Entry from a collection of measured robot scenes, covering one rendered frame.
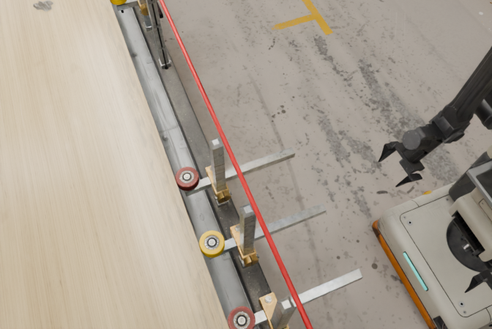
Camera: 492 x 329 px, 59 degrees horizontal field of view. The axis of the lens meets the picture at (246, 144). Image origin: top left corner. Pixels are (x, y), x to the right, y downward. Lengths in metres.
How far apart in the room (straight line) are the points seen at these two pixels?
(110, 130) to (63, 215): 0.35
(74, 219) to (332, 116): 1.77
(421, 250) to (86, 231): 1.47
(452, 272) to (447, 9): 2.12
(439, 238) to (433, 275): 0.18
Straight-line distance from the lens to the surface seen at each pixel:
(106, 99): 1.76
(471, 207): 1.76
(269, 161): 1.63
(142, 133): 1.63
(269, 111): 2.76
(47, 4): 2.21
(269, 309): 1.43
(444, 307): 2.19
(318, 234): 2.42
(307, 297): 1.46
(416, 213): 2.28
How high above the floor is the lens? 2.24
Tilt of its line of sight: 59 degrees down
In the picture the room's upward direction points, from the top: 1 degrees clockwise
